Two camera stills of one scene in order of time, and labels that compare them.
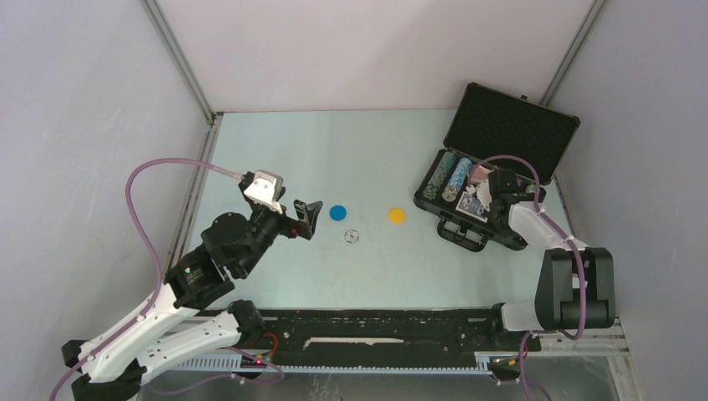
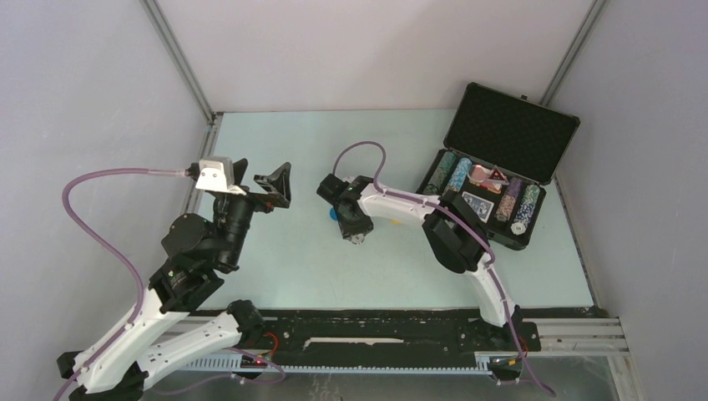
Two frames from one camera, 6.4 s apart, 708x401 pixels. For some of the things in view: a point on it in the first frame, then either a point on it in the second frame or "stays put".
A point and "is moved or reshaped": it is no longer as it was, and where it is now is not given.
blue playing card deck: x=470 y=205 stays put
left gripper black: x=307 y=212 to x=278 y=182
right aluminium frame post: x=598 y=7 stays put
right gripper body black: x=506 y=231 to x=356 y=225
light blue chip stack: x=457 y=180 stays put
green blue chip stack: x=439 y=175 stays put
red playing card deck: x=480 y=174 is moved or reshaped
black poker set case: x=491 y=131 stays put
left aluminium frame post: x=182 y=61 stays put
